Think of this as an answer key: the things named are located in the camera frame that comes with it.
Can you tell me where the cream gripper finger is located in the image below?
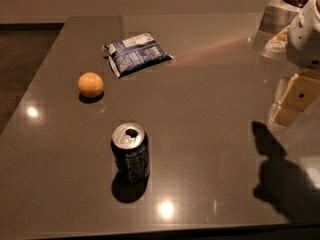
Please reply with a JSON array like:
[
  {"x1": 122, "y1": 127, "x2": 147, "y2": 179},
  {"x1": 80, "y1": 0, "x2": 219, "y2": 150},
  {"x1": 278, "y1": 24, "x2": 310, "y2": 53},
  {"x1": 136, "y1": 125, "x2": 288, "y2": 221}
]
[
  {"x1": 265, "y1": 26, "x2": 289, "y2": 52},
  {"x1": 268, "y1": 69, "x2": 320, "y2": 127}
]

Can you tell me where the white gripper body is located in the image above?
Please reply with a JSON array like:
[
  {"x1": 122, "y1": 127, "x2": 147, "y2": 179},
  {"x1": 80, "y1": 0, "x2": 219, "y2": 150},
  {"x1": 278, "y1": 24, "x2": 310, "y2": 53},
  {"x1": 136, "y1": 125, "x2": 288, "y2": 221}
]
[{"x1": 286, "y1": 0, "x2": 320, "y2": 68}]

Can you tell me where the dark blue pepsi can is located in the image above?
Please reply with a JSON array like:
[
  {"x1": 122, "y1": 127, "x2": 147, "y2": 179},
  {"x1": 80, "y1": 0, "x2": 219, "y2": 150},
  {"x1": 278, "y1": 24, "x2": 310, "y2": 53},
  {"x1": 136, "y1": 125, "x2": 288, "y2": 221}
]
[{"x1": 111, "y1": 123, "x2": 150, "y2": 183}]

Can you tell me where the grey metal box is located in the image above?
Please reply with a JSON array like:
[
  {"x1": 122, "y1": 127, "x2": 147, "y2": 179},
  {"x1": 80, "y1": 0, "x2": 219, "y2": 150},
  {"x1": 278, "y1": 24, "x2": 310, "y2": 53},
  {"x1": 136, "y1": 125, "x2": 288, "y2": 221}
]
[{"x1": 259, "y1": 0, "x2": 300, "y2": 34}]

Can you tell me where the blue white snack bag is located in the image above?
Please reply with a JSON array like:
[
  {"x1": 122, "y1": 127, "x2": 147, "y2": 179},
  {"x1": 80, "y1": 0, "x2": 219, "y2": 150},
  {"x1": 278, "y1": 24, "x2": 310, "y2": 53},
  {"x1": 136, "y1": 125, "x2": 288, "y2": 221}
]
[{"x1": 103, "y1": 33, "x2": 172, "y2": 78}]

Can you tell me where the orange fruit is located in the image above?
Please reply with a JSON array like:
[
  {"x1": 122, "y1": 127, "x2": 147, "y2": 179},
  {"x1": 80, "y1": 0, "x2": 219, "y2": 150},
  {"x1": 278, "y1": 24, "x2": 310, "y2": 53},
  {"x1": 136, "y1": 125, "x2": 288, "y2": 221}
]
[{"x1": 78, "y1": 72, "x2": 104, "y2": 98}]

